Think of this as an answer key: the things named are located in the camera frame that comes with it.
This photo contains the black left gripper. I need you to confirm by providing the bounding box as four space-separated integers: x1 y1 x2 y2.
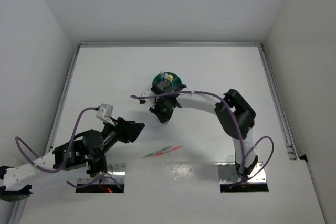
93 116 145 161

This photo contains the yellow highlighter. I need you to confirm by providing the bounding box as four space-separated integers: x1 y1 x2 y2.
167 75 174 84

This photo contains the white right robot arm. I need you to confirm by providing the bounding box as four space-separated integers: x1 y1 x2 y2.
150 81 258 179

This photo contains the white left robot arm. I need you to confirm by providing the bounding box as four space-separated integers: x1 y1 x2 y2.
1 117 145 202

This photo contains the teal round divided organizer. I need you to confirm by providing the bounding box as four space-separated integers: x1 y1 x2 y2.
152 71 182 87

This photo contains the green pen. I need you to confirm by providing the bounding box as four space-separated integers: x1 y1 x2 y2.
142 146 172 159

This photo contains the pink pen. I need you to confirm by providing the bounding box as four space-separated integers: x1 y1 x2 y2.
153 145 182 157

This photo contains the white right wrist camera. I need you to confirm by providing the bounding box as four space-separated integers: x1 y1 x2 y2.
139 90 156 106

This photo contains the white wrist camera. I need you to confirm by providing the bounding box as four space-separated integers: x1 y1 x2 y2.
95 103 114 125
139 90 156 106

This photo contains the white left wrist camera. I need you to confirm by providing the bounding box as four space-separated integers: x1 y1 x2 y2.
95 103 114 125

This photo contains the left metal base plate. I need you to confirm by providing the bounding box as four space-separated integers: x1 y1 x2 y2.
106 163 127 184

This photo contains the metal base plate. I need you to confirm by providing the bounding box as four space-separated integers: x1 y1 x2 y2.
106 163 127 184
217 162 267 185

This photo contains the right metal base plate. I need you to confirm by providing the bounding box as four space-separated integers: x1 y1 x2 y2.
217 162 267 185

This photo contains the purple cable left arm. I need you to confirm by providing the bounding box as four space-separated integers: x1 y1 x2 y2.
15 106 124 190

